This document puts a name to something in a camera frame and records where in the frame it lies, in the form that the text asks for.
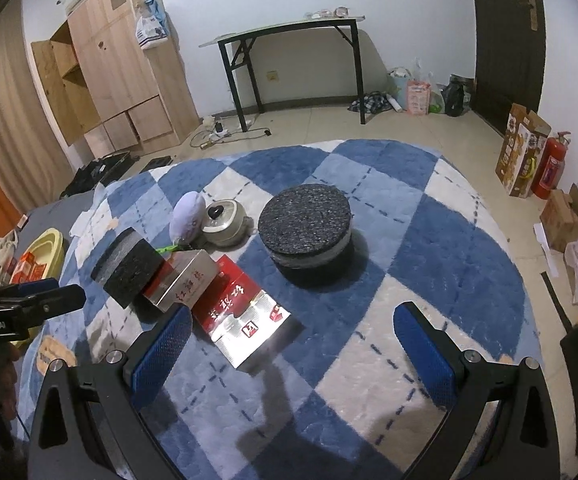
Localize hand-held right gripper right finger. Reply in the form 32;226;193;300
393;301;562;480

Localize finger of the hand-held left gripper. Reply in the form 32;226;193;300
0;277;62;307
16;284;87;332

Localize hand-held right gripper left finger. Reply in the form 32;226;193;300
28;304;193;480

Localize yellow plastic basin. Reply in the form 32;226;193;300
6;227;66;346

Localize small black layered sponge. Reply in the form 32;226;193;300
91;227;166;309

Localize silver box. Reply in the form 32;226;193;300
141;249;220;314

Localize red carton with silver flap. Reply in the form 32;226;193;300
189;255;306;371

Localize purple plush ball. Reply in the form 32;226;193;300
169;191;206;246

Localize cream toy pot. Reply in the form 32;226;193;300
201;199;250;248

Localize large round black sponge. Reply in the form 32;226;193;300
258;185;354;275

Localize beige clothing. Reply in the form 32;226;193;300
0;230;20;281

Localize grey bedsheet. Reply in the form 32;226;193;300
16;197;94;256

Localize white cloth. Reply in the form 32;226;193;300
69;182;116;237

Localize black case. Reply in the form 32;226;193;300
60;151;132;198

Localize blue white checkered blanket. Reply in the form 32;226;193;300
19;139;545;480

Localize black mat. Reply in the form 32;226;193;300
139;156;174;173

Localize beige curtain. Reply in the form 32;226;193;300
0;0;76;201

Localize brown cardboard box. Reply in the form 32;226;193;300
539;185;578;253

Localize printed cardboard box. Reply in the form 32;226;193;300
495;103;552;198

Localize wooden wardrobe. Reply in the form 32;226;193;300
31;0;201;158

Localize red fire extinguisher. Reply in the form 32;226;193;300
532;131;571;200

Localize plaid cloth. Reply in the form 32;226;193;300
347;92;395;113

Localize pink white bag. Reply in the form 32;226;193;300
406;79;431;115

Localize black bag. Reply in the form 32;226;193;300
442;75;475;117

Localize white printed plastic bag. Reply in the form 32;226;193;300
135;15;170;51

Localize blue hanging cloth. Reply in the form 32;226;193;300
144;0;171;36

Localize dark door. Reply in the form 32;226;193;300
468;0;549;136

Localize black folding table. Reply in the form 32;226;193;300
199;14;368;132

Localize clear tape rolls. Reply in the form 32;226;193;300
309;6;354;19

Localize white power strip with cables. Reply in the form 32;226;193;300
191;116;275;150

